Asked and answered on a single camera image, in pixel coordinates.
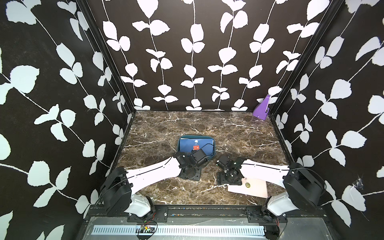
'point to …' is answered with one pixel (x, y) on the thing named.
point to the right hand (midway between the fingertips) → (221, 180)
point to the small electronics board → (145, 230)
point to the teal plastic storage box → (198, 137)
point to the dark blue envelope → (188, 144)
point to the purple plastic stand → (261, 109)
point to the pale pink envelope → (250, 186)
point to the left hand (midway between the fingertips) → (196, 174)
